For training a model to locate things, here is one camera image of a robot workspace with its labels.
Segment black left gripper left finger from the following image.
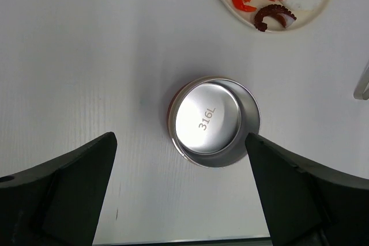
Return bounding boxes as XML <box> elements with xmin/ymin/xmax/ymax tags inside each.
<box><xmin>1</xmin><ymin>132</ymin><xmax>117</xmax><ymax>245</ymax></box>

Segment pink cat paw tongs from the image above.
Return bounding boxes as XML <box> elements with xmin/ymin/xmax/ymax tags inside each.
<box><xmin>353</xmin><ymin>64</ymin><xmax>369</xmax><ymax>100</ymax></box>

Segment dark red toy octopus tentacle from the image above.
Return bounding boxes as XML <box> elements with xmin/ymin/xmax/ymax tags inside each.
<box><xmin>254</xmin><ymin>4</ymin><xmax>297</xmax><ymax>32</ymax></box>

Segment cream green round plate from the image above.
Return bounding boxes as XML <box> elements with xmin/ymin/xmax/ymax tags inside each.
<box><xmin>207</xmin><ymin>0</ymin><xmax>341</xmax><ymax>34</ymax></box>

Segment red steel lunch box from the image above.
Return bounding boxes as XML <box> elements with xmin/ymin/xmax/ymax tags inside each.
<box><xmin>167</xmin><ymin>76</ymin><xmax>261</xmax><ymax>168</ymax></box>

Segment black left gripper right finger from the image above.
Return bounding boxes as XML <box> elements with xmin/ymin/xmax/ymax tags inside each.
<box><xmin>245</xmin><ymin>133</ymin><xmax>368</xmax><ymax>245</ymax></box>

